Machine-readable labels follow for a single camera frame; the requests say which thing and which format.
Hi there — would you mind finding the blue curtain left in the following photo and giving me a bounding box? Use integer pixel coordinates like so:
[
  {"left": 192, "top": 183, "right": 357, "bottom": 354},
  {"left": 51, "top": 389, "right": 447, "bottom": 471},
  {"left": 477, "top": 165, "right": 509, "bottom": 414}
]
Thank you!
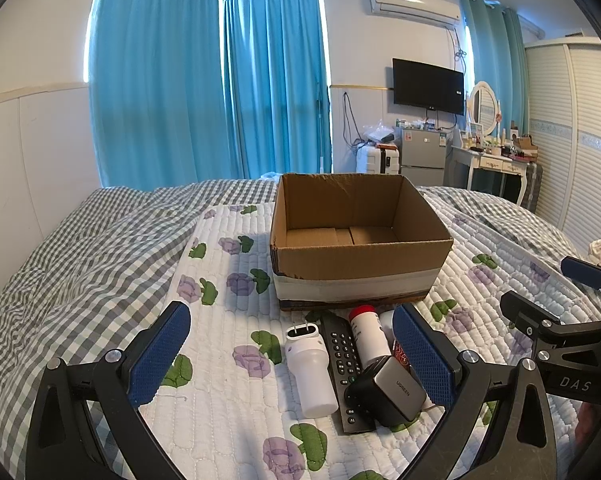
[{"left": 89, "top": 0, "right": 240, "bottom": 191}]

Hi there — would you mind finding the grey checked bed sheet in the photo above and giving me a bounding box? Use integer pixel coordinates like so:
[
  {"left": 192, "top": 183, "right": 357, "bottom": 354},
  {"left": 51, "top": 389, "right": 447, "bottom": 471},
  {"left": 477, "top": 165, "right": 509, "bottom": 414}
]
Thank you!
[{"left": 0, "top": 180, "right": 601, "bottom": 479}]

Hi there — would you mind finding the black grey UGREEN charger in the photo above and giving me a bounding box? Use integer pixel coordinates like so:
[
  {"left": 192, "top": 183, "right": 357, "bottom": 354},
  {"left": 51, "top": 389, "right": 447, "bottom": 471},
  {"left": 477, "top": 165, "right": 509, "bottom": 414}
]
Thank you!
[{"left": 345, "top": 356, "right": 426, "bottom": 427}]

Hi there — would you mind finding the blue curtain middle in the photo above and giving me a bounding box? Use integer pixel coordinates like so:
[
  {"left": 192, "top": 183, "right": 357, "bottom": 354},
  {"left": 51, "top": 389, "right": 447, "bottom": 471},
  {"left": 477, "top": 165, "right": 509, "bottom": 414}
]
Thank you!
[{"left": 223, "top": 0, "right": 333, "bottom": 179}]

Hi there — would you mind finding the white cylindrical bottle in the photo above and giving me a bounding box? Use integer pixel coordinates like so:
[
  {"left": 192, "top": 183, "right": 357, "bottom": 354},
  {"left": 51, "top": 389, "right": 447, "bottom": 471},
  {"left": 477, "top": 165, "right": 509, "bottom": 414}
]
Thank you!
[{"left": 284, "top": 322, "right": 338, "bottom": 418}]

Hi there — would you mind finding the white suitcase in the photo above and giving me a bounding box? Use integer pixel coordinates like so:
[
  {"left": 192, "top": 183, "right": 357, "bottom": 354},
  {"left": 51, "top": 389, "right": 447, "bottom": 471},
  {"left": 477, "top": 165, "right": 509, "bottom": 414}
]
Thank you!
[{"left": 355, "top": 144, "right": 400, "bottom": 174}]

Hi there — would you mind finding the blue curtain right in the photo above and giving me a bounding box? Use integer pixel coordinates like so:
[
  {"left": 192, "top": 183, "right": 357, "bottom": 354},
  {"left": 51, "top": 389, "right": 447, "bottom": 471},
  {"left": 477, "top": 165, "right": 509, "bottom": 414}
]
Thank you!
[{"left": 459, "top": 0, "right": 529, "bottom": 133}]

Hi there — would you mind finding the black wall television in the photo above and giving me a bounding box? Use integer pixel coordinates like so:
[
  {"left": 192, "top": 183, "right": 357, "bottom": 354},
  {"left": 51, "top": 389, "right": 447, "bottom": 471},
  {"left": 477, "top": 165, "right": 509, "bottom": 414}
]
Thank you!
[{"left": 393, "top": 58, "right": 465, "bottom": 115}]

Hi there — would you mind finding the grey mini fridge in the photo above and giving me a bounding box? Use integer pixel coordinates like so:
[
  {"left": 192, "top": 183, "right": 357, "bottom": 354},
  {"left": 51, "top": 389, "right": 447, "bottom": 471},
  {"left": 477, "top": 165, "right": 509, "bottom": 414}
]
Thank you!
[{"left": 400, "top": 128, "right": 447, "bottom": 186}]

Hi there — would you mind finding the floral white quilted mat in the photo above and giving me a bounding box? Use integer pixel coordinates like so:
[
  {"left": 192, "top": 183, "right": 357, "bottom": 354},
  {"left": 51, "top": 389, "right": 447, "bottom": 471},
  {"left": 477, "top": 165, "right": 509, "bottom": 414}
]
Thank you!
[{"left": 86, "top": 200, "right": 601, "bottom": 480}]

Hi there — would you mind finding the brown cardboard box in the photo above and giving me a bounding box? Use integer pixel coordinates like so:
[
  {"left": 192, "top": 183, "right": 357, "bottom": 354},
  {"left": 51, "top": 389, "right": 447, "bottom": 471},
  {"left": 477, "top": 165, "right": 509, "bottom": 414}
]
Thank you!
[{"left": 270, "top": 174, "right": 453, "bottom": 311}]

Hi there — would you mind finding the red capped white bottle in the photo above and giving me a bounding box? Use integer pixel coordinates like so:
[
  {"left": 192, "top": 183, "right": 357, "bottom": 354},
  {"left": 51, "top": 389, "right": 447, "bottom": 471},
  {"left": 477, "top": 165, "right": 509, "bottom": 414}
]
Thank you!
[{"left": 349, "top": 304, "right": 391, "bottom": 368}]

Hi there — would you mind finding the white dressing table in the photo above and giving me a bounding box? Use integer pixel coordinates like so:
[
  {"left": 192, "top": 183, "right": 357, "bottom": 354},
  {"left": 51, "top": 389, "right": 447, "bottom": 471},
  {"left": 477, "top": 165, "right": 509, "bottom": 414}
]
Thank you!
[{"left": 451, "top": 146, "right": 528, "bottom": 206}]

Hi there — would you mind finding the blue curtain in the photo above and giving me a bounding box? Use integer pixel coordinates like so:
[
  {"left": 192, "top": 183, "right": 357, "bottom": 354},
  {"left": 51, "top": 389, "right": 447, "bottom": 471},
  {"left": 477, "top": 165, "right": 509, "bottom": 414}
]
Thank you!
[
  {"left": 89, "top": 0, "right": 240, "bottom": 191},
  {"left": 223, "top": 0, "right": 333, "bottom": 179},
  {"left": 459, "top": 0, "right": 529, "bottom": 133}
]

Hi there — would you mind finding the white air conditioner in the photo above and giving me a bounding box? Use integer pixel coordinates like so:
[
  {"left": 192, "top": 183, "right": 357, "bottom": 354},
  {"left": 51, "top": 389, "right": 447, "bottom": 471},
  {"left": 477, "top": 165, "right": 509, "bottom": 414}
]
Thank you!
[{"left": 370, "top": 0, "right": 461, "bottom": 27}]

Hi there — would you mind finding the white louvred wardrobe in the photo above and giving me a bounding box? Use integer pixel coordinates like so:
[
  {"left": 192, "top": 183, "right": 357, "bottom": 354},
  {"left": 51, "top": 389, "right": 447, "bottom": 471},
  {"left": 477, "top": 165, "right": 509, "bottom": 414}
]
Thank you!
[{"left": 526, "top": 37, "right": 601, "bottom": 252}]

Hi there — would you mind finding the black remote control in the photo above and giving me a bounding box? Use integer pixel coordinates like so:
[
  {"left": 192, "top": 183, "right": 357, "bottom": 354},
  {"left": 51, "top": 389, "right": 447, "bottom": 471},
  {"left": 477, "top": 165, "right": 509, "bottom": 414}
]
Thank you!
[{"left": 319, "top": 311, "right": 376, "bottom": 434}]

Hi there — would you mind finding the oval white mirror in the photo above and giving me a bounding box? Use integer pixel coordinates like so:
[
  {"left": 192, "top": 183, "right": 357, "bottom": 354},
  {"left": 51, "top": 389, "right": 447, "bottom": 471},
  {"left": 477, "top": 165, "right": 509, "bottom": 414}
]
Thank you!
[{"left": 467, "top": 81, "right": 500, "bottom": 136}]

